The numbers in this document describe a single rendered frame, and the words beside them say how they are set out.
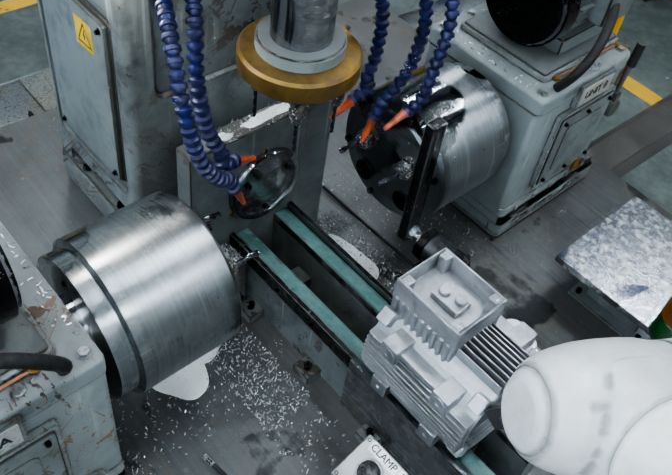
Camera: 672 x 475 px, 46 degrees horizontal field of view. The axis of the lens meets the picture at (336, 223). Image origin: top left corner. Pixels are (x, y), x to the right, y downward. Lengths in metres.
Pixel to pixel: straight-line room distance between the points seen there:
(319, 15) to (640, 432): 0.67
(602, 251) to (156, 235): 0.86
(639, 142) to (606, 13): 1.91
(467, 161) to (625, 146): 2.00
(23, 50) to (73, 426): 2.53
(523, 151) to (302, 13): 0.62
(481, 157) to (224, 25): 0.50
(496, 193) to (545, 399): 1.00
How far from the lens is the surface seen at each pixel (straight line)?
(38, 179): 1.73
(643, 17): 4.30
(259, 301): 1.45
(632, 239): 1.63
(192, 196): 1.29
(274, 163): 1.36
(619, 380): 0.66
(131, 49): 1.21
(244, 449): 1.33
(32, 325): 1.02
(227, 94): 1.39
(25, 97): 2.54
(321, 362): 1.37
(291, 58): 1.08
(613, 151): 3.30
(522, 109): 1.48
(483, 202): 1.65
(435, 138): 1.19
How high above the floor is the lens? 1.99
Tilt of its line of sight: 47 degrees down
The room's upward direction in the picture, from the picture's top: 10 degrees clockwise
